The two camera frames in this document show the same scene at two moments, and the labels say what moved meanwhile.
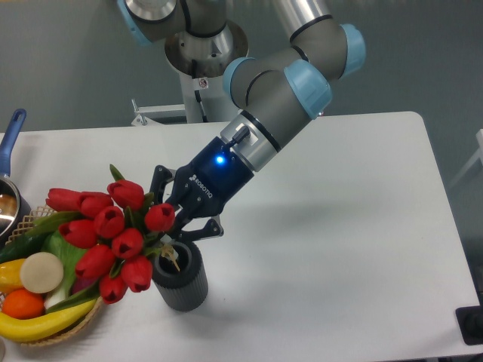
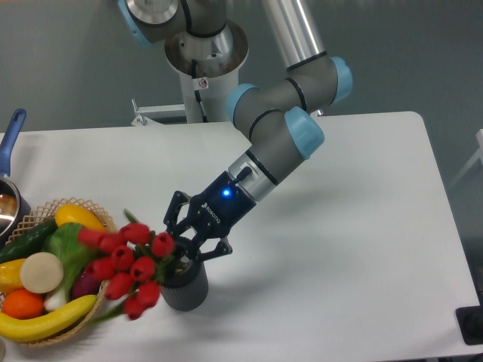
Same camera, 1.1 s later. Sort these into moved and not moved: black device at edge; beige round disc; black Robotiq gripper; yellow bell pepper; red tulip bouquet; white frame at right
Moved: red tulip bouquet; black Robotiq gripper
Not moved: white frame at right; yellow bell pepper; beige round disc; black device at edge
